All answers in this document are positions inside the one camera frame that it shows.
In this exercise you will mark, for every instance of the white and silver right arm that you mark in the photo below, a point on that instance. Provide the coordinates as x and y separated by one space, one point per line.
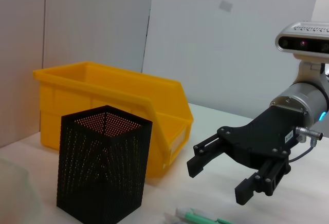
303 95

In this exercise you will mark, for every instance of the black mesh pen holder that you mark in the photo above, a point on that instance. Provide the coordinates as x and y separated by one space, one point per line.
102 170

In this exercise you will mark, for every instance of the mint green utility knife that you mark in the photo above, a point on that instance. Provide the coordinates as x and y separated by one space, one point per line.
198 215

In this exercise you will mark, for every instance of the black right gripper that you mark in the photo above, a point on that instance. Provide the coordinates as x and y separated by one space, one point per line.
270 136

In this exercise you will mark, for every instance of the pale green glass fruit bowl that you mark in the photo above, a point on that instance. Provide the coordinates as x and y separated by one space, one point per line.
15 195

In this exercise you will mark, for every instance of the yellow plastic bin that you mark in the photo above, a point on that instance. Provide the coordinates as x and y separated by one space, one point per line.
115 88

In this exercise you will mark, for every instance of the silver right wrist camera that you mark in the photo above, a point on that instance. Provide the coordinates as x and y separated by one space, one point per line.
303 41

